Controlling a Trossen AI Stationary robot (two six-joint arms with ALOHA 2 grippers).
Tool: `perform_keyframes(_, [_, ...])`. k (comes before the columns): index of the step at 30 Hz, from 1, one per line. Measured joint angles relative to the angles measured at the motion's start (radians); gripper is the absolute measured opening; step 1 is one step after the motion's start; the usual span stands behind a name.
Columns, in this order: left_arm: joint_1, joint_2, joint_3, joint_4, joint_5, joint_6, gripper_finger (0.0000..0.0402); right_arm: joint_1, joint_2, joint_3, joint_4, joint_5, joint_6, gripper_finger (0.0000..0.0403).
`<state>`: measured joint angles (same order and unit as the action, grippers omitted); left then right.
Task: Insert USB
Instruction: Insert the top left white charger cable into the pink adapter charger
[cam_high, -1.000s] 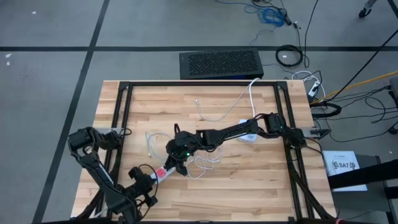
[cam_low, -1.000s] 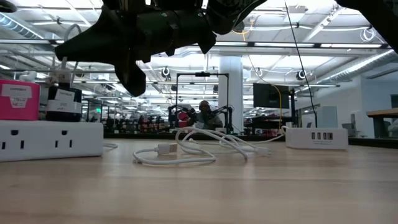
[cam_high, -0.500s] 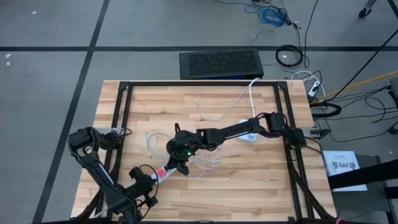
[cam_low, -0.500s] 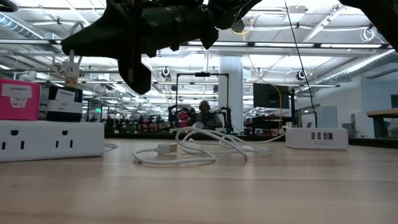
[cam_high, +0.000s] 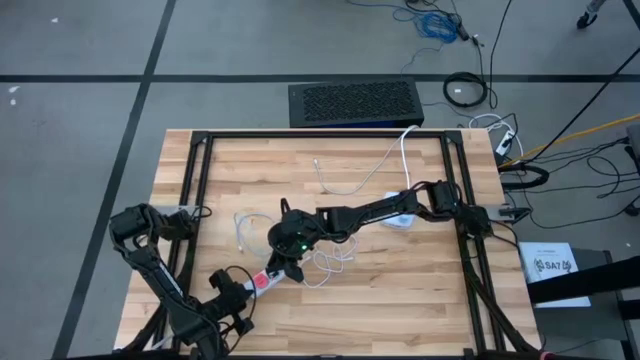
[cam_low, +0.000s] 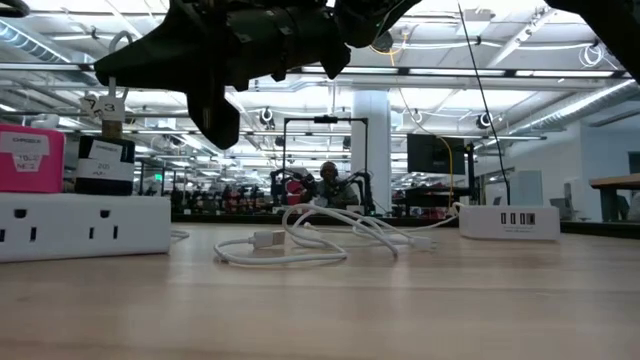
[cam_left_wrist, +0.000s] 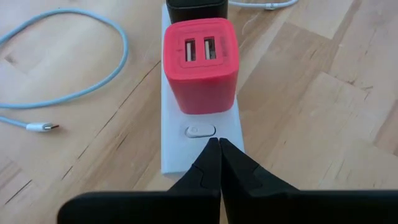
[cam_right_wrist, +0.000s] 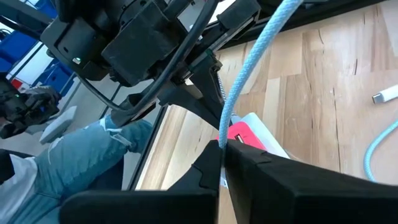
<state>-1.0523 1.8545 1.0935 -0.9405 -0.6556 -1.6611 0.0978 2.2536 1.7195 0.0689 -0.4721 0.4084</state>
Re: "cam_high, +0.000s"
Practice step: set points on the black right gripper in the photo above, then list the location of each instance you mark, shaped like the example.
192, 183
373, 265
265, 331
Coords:
295, 232

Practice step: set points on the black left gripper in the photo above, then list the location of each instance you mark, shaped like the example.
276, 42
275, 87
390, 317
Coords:
231, 302

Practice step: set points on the long white power strip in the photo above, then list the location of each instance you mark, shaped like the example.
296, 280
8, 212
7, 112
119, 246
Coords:
274, 280

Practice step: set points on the red USB charger cube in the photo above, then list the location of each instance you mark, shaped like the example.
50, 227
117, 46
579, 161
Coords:
261, 280

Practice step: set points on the square white USB power hub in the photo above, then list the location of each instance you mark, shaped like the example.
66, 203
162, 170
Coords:
400, 222

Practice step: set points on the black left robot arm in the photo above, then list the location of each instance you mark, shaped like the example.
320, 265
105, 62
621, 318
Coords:
160, 280

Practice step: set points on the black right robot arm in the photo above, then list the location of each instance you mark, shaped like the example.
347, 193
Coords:
370, 212

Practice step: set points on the black perforated computer case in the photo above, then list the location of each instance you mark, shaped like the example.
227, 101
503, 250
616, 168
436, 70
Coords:
355, 102

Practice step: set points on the small white power strip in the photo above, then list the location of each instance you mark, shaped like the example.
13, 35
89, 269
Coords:
505, 142

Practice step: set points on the white printed paper sheet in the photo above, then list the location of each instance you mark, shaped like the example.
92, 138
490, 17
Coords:
545, 252

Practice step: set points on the dark grey side stand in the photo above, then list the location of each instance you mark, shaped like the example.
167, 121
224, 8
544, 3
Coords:
575, 330

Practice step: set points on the black bar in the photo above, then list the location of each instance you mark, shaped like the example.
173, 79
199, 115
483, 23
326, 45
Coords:
585, 280

